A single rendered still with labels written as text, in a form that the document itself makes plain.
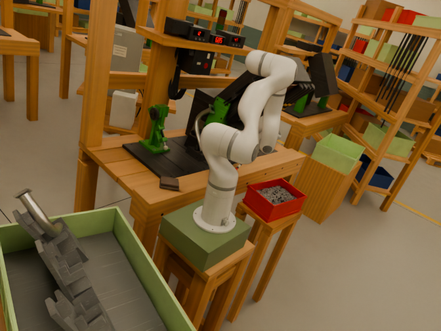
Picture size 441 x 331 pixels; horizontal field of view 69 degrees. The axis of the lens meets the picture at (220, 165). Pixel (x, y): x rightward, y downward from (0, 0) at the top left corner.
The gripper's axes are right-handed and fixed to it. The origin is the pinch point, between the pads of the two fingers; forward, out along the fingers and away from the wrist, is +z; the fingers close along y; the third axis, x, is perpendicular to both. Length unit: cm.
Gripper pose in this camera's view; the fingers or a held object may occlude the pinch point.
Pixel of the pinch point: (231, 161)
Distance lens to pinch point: 182.9
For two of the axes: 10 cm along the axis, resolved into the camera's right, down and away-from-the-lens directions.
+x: -4.7, -8.6, 2.2
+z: -7.3, 5.1, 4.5
